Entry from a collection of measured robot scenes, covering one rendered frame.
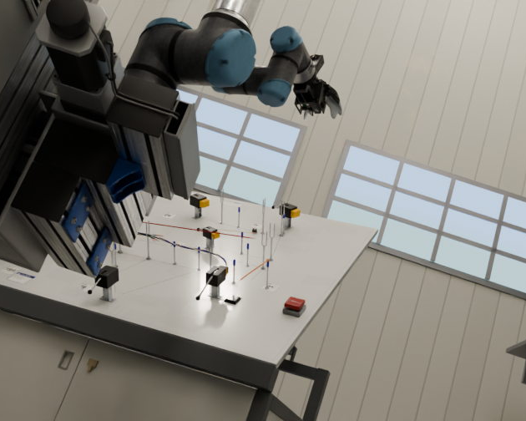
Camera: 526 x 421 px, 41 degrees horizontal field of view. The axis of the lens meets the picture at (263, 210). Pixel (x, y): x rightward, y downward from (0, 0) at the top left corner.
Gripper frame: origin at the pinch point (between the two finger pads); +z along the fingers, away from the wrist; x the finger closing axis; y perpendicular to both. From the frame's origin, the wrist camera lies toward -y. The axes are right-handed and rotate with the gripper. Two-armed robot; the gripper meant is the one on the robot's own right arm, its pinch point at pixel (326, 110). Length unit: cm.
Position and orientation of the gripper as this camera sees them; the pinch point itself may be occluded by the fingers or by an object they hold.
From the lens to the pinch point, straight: 204.6
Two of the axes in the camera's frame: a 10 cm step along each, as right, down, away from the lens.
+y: -2.2, 8.9, -4.1
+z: 3.6, 4.6, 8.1
